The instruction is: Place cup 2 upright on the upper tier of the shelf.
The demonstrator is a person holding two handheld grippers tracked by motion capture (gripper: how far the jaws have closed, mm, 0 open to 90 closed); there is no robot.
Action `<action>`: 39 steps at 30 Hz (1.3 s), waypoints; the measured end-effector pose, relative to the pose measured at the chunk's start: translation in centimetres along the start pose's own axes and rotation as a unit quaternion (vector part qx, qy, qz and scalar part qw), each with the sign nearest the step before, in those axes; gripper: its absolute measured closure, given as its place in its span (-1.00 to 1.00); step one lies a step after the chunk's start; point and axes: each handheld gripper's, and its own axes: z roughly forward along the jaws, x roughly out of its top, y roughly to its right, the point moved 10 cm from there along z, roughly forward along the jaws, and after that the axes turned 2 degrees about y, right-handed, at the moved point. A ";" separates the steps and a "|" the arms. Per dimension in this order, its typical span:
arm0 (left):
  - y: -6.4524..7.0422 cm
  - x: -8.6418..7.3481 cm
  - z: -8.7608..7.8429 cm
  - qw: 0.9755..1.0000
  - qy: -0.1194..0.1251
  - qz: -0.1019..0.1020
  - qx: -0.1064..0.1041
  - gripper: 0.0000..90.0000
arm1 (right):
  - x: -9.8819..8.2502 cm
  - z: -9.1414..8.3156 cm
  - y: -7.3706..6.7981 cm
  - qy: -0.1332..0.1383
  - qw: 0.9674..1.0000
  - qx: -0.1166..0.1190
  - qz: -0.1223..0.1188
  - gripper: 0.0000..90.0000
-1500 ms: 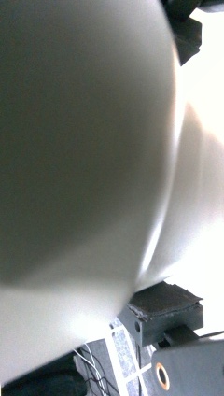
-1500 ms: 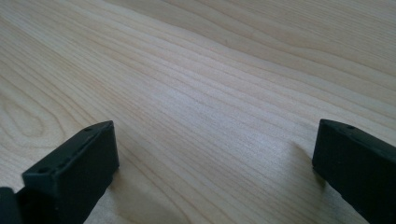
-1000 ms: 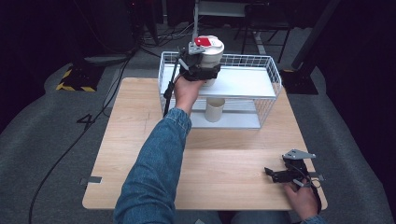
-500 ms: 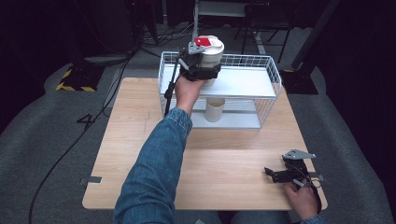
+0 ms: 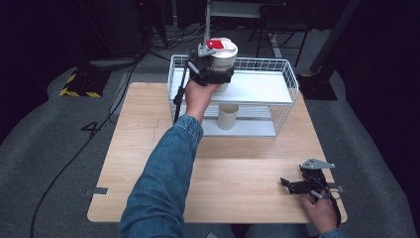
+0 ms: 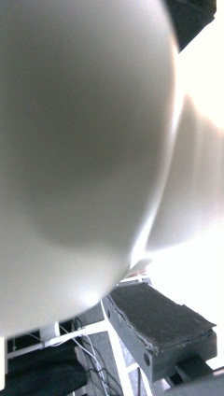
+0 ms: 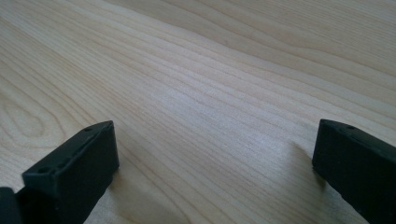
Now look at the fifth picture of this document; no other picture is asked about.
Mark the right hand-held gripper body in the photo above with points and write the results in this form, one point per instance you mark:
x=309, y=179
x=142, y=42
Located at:
x=313, y=180

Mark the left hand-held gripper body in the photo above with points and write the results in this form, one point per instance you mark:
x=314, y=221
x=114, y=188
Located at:
x=201, y=67

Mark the white cup with red lid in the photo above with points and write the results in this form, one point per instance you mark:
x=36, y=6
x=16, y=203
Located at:
x=224, y=53

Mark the person's left hand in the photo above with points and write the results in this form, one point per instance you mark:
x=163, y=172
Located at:
x=198, y=99

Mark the person's right hand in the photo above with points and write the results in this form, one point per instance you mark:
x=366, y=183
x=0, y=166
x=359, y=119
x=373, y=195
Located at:
x=319, y=214

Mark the grey tape strip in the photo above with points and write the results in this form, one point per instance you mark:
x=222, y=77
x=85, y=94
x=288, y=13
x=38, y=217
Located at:
x=96, y=191
x=338, y=188

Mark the person's right leg in jeans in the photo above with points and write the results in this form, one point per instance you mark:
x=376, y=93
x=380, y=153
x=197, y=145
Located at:
x=274, y=232

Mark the person's leg in jeans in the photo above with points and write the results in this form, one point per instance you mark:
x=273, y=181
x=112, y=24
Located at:
x=211, y=231
x=274, y=232

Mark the person's left leg in jeans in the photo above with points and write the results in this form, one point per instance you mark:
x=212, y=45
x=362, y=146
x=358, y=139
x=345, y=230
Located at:
x=211, y=231

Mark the black stand with base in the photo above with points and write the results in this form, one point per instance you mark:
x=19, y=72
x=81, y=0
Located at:
x=322, y=62

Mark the white metal desk frame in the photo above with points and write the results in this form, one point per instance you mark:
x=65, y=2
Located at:
x=207, y=23

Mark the black metal chair frame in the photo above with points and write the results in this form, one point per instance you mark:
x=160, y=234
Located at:
x=280, y=23

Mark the black yellow striped base plate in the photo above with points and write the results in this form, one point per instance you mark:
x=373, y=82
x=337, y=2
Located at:
x=84, y=84

